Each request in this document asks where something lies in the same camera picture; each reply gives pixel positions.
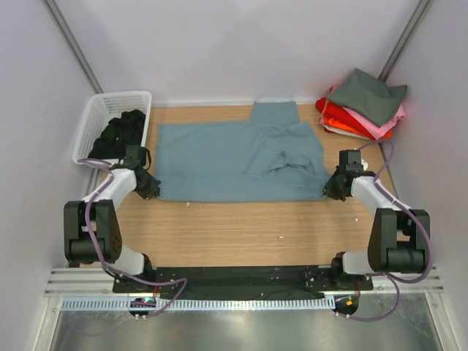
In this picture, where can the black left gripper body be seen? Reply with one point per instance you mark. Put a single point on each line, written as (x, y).
(148, 189)

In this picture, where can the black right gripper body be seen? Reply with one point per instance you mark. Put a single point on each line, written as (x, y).
(332, 187)

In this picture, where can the light blue t shirt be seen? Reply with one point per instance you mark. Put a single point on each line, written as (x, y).
(271, 156)

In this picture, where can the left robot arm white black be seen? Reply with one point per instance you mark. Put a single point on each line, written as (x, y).
(91, 230)

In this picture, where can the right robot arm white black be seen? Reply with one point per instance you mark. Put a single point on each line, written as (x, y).
(399, 242)

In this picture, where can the white folded t shirt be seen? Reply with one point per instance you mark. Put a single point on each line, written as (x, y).
(345, 134)

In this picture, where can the black t shirt in basket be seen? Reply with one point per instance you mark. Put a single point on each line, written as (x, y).
(118, 134)

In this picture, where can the pink folded t shirt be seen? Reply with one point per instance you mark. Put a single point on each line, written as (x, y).
(369, 112)

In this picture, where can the orange folded t shirt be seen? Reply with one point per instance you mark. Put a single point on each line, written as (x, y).
(352, 126)

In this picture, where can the red folded t shirt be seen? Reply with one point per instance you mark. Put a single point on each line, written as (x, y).
(326, 107)

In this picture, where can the white plastic laundry basket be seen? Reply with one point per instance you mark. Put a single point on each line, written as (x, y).
(100, 109)

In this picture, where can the grey folded t shirt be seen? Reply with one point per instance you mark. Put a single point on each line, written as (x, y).
(368, 96)

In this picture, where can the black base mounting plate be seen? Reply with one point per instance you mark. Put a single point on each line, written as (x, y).
(262, 283)

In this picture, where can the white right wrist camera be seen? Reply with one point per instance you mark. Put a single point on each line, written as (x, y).
(364, 164)

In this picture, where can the aluminium frame rail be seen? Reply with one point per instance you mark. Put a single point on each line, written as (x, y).
(87, 282)

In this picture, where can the white slotted cable duct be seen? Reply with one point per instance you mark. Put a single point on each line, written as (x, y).
(145, 304)

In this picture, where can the grey metal corner post left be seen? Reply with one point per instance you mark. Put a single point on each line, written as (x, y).
(69, 38)

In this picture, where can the grey metal corner post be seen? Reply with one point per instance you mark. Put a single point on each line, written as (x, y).
(69, 38)
(416, 17)

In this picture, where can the grey metal corner post right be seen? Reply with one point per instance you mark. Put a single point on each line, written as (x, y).
(416, 17)

